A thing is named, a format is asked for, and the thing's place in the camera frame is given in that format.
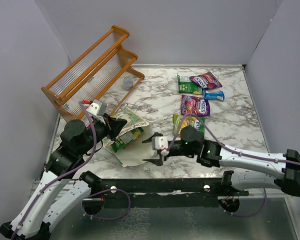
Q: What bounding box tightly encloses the orange wooden shelf rack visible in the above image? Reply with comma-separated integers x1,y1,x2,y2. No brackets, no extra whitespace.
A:
41,25,145,122

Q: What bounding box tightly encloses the green printed paper bag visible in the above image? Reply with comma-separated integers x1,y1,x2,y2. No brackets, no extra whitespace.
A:
103,106,155,168

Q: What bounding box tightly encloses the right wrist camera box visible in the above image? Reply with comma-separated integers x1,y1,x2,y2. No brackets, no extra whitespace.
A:
151,136,169,156

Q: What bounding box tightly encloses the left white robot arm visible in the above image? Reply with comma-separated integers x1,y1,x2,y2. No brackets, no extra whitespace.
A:
0,113,127,240

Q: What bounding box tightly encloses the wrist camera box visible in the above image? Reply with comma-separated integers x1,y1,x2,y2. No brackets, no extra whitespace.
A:
82,99,107,118
151,136,169,156

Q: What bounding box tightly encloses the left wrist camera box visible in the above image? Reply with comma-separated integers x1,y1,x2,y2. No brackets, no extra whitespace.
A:
82,99,107,118

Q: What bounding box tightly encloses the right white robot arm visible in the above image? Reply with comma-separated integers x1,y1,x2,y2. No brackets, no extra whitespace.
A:
143,126,300,197

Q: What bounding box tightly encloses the green lemon snack packet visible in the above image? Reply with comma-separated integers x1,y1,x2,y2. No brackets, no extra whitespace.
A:
111,127,144,153

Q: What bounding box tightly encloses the blue white snack packet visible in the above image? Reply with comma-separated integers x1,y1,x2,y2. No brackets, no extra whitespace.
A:
204,90,225,102

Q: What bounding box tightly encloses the purple pink candy bag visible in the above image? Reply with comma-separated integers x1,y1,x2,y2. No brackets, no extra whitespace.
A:
189,71,223,90

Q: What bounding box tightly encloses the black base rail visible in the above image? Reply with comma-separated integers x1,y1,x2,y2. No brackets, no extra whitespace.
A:
79,171,249,209

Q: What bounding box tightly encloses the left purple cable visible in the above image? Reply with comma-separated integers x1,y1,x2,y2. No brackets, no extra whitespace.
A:
9,101,131,240

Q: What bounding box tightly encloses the purple berries candy bag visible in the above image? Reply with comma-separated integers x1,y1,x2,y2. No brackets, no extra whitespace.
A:
181,94,211,117

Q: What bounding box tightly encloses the small clear plastic jar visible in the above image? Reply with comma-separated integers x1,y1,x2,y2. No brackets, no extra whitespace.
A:
122,76,134,91

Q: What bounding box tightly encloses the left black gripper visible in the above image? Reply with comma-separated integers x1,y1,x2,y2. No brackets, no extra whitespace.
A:
79,112,128,156

